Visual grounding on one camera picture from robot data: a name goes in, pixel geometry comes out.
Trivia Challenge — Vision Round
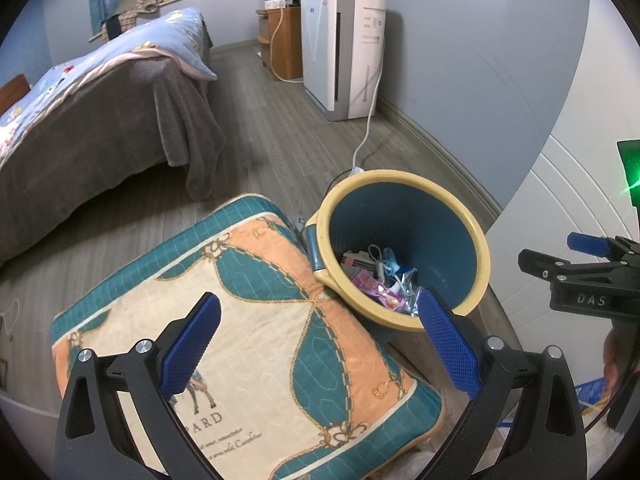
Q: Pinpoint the white power cable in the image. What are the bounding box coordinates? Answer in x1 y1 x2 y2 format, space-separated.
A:
350 35 387 171

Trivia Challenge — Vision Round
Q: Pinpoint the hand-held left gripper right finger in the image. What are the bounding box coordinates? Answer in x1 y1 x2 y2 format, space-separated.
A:
416 287 589 480

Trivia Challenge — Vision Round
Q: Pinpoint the white air purifier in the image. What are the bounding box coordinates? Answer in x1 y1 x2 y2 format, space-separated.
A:
300 0 387 122

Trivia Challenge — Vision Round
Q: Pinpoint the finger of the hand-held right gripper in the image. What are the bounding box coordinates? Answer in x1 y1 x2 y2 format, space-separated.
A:
518 248 638 287
566 232 638 261

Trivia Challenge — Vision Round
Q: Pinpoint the plaid cloth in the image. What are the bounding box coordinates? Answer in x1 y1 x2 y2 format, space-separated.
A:
102 0 177 36

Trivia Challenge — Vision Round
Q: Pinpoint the blue bucket with yellow rim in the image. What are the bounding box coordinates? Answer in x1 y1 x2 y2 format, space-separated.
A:
306 170 493 334

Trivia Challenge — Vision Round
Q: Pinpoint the blue printed packet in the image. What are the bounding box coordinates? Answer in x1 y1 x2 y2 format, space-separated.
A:
575 377 614 407

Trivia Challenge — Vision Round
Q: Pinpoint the blue face mask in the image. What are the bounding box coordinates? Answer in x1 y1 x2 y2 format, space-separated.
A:
367 245 402 282

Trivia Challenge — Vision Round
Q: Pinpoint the teal orange patterned cushion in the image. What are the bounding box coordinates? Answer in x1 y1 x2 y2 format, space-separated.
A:
50 194 446 480

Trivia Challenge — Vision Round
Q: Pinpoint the bed with grey cover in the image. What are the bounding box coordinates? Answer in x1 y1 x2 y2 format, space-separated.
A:
0 52 228 267

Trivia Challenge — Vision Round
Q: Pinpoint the white medicine box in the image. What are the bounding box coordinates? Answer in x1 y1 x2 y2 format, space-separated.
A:
341 250 377 269

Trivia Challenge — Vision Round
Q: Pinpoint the wooden bed frame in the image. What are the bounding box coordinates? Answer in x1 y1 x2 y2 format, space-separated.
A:
0 74 32 117

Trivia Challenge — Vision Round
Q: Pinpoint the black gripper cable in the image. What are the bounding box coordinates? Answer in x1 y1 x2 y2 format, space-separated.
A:
581 400 617 437

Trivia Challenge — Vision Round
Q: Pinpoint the purple plastic wrapper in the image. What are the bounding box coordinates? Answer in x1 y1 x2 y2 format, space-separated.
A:
350 269 407 312

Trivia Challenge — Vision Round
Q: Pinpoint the blue floral quilt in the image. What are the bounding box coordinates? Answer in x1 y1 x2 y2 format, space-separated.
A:
0 7 218 167

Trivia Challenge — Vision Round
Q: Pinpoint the person's right hand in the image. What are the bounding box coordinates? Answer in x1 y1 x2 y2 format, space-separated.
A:
602 332 621 397

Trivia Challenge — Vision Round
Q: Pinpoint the white floor cable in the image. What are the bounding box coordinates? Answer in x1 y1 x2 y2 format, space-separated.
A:
0 297 22 342

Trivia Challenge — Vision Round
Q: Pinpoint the wooden cabinet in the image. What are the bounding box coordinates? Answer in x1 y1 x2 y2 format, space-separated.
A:
256 2 304 82

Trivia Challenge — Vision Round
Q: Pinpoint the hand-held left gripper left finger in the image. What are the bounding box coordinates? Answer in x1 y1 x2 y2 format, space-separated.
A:
55 292 223 480

